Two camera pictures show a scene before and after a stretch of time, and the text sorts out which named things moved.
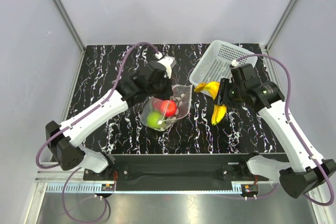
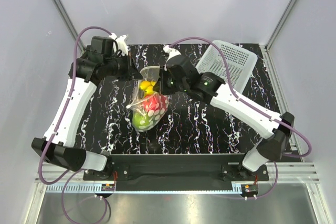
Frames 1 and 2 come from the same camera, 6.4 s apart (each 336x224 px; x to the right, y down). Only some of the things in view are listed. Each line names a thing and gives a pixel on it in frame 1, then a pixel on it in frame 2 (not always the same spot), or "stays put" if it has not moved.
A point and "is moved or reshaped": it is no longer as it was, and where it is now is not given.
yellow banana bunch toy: (212, 88) is moved or reshaped
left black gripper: (168, 93) → (132, 72)
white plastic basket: (214, 65) stays put
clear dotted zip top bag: (158, 113) is moved or reshaped
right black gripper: (225, 84) → (160, 87)
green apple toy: (153, 118) → (140, 121)
